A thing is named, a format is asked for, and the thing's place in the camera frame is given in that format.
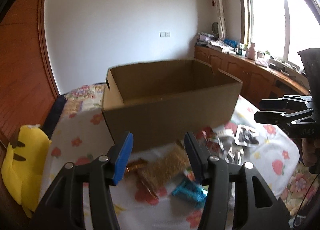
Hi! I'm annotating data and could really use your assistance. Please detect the golden grain cake snack pack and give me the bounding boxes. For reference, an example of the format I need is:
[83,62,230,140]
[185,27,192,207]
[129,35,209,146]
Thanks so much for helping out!
[125,144,190,197]

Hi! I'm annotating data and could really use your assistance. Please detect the person's right hand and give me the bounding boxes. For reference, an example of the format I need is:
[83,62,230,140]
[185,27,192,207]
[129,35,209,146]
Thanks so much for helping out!
[302,138,319,167]

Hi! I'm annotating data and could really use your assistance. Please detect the white red snack bag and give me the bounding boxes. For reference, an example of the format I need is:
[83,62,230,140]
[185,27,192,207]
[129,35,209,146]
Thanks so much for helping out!
[196,127,244,165]

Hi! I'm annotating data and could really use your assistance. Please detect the wooden side cabinet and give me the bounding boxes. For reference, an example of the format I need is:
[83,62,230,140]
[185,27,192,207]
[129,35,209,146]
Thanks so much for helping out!
[195,45,310,107]

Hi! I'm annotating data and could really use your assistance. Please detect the teal snack packet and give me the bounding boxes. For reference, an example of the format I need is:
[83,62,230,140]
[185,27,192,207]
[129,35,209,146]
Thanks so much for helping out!
[171,178,208,208]

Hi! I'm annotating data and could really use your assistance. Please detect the pink bottle on cabinet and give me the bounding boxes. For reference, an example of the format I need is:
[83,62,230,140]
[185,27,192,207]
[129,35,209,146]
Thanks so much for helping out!
[248,42,257,61]

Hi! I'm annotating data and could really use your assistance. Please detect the floral quilt blanket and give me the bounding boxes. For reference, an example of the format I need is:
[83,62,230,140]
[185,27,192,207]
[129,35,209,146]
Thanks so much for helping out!
[61,83,106,118]

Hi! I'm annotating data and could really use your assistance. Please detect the brown cardboard box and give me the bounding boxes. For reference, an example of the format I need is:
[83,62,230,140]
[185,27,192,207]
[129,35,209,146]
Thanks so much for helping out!
[101,59,242,152]

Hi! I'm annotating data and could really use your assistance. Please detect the dark blue blanket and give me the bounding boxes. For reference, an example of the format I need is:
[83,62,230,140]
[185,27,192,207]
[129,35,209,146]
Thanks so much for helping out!
[41,95,67,140]

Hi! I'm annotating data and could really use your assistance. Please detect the yellow plush toy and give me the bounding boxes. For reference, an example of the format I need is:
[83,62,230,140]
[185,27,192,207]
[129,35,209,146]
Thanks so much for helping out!
[1,125,52,218]

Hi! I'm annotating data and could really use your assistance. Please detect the pile of papers on cabinet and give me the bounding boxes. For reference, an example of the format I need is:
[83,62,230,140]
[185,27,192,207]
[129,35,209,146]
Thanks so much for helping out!
[196,32,235,53]

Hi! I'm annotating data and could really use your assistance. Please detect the red-brown wooden wardrobe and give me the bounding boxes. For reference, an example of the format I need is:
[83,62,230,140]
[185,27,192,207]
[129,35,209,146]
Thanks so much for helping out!
[1,0,59,146]

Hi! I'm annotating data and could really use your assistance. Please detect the window with frame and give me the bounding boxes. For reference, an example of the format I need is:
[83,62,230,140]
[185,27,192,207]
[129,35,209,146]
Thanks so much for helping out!
[242,0,319,71]

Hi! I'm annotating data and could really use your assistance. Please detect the white wall light switch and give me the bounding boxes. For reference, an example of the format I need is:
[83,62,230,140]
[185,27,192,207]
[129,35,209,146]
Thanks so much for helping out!
[159,32,170,38]

